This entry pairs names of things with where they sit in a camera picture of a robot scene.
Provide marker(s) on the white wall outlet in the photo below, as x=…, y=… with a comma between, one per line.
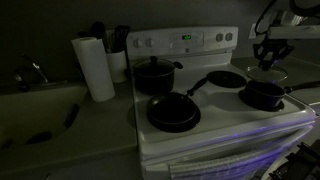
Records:
x=252, y=33

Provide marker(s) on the small black saucepan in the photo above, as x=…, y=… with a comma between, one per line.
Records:
x=263, y=96

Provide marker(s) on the stainless steel pot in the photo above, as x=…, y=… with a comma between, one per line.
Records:
x=266, y=76

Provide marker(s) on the white stove knob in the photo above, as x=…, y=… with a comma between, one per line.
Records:
x=149, y=42
x=229, y=36
x=219, y=37
x=137, y=42

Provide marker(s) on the black frying pan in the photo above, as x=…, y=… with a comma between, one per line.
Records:
x=171, y=108

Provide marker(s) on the black ladle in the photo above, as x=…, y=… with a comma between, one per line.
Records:
x=97, y=29

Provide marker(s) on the metal sink faucet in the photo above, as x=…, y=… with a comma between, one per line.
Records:
x=36, y=68

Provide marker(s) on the kitchen sink basin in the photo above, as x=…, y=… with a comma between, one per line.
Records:
x=33, y=110

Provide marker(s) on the white electric stove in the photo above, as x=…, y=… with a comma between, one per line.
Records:
x=216, y=103

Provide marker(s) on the black skillet rear right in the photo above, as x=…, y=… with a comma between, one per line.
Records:
x=226, y=79

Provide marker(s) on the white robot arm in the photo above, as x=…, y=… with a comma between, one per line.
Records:
x=293, y=20

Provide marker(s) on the black slotted spatula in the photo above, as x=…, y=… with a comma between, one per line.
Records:
x=121, y=31

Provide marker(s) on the white paper towel roll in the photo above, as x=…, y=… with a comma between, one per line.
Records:
x=95, y=70

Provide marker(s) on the dark oblong utensil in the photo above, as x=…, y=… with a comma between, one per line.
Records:
x=39, y=137
x=72, y=115

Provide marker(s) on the black equipment frame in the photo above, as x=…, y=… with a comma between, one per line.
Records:
x=296, y=163

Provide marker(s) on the large black pot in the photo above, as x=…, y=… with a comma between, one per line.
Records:
x=153, y=82

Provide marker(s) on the green digital clock display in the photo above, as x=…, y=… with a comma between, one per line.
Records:
x=186, y=37

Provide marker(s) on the white utensil holder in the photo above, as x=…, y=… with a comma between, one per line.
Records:
x=116, y=66

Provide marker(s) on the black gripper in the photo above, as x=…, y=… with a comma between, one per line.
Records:
x=275, y=48

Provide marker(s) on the large glass lid black knob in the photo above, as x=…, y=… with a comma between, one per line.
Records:
x=153, y=62

